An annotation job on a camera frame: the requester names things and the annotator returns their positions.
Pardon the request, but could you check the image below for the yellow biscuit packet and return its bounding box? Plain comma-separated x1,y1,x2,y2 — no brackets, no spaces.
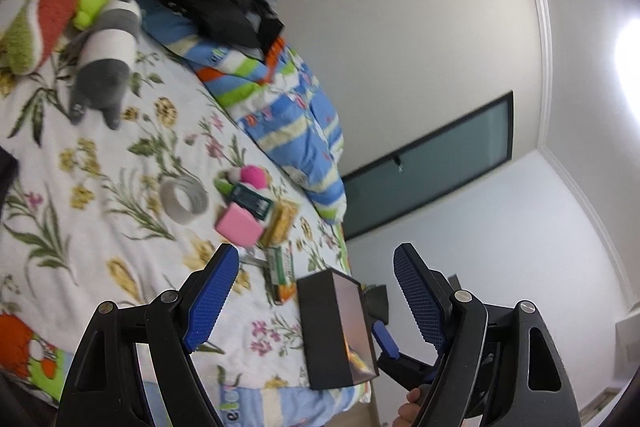
260,199,298,248

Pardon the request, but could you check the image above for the striped cartoon duvet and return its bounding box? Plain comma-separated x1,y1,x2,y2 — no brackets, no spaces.
95,0,346,223

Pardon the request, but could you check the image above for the pink soap bar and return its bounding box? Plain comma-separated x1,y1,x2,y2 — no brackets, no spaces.
216,205,263,248

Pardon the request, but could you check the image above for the grey white panda plush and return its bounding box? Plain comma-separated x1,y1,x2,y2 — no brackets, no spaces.
67,0,143,130

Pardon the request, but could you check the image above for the red green plush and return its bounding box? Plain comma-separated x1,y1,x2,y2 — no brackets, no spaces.
0,0,81,75

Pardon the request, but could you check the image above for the ceiling light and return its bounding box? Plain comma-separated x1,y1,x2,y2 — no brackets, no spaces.
614,14,640,120

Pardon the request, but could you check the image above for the black rectangular box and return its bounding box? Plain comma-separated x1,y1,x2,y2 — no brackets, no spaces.
296,269,380,390

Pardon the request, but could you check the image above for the white floral blanket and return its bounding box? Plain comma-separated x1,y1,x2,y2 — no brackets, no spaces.
0,0,361,408

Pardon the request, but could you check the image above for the frosted glass door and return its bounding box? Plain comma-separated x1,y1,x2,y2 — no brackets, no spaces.
342,91,514,240

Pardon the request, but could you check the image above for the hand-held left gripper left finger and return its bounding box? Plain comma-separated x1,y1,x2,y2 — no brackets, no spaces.
55,243,241,427

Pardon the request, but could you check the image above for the green orange medicine box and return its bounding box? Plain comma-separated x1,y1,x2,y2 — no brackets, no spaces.
267,244,301,305

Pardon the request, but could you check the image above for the grey tape roll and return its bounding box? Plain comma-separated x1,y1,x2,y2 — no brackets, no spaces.
160,177,208,225

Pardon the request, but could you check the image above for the black smartphone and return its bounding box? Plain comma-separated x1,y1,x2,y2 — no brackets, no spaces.
0,147,21,208

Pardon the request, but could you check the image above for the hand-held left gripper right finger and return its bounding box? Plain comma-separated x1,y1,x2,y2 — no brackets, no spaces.
392,243,583,427

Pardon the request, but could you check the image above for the pink radish plush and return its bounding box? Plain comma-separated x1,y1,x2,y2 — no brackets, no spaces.
215,164,268,198

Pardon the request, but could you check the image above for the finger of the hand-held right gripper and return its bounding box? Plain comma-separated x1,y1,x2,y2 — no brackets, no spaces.
372,321,439,388

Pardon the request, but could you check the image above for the person's right hand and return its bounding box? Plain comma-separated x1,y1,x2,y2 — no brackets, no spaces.
390,386,427,427

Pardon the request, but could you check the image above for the bright green plush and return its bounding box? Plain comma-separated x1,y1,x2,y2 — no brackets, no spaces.
72,0,116,30

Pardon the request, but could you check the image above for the dark green small box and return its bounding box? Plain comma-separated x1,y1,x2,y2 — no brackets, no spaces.
231,184,273,220

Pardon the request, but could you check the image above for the black box lid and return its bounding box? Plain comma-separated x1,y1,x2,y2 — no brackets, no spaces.
362,285,388,323

